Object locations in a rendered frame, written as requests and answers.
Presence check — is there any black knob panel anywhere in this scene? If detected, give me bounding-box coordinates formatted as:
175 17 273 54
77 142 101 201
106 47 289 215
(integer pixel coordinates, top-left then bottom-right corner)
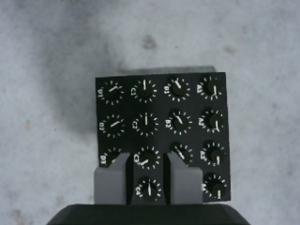
95 72 231 204

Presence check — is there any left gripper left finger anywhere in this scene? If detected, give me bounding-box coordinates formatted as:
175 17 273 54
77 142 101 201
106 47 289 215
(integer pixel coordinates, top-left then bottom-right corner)
94 153 134 204

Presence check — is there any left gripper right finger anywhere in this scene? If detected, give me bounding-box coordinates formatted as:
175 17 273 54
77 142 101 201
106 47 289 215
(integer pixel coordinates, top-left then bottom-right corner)
163 153 203 204

